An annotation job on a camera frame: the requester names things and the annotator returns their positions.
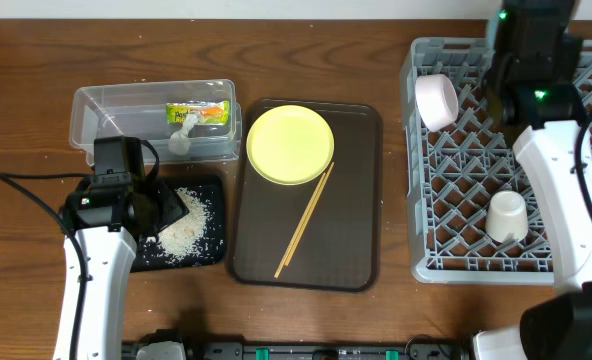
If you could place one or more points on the grey dishwasher rack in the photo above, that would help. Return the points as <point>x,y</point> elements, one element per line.
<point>454,172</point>

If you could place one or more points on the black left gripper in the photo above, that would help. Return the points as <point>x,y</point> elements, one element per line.
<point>171,206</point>

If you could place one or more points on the small white green cup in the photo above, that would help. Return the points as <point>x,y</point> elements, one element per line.
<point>506,218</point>

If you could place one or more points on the green snack wrapper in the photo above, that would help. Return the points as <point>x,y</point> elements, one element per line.
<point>208,113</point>

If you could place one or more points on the black waste tray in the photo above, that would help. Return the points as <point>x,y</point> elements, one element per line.
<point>148,258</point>

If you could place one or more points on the clear plastic waste bin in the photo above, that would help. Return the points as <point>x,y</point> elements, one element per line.
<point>139,110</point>

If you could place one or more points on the pile of rice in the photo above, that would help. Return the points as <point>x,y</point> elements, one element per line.
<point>181,239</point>

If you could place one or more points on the pink white bowl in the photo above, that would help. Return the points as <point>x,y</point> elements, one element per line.
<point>437,101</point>

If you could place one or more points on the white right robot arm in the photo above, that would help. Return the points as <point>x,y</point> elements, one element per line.
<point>557,161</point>

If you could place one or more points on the brown serving tray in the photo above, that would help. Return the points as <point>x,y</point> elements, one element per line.
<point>339,249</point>

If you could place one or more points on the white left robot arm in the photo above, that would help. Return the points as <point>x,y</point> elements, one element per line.
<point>98,265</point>

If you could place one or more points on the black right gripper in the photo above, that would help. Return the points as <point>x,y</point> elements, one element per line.
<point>492,103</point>

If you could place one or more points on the wooden chopstick right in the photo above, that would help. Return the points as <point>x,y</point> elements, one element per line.
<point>328,173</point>

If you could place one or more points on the black rail with green clips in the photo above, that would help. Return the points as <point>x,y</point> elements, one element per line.
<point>171,344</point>

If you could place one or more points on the wooden chopstick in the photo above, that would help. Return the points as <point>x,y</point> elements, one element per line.
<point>328,173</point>
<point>299,227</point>

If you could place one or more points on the wooden chopstick left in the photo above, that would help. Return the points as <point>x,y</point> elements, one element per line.
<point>299,227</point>

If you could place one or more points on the white tissue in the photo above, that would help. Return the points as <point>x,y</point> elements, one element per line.
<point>179,142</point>

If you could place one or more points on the yellow plate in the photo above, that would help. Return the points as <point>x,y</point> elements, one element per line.
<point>290,145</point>

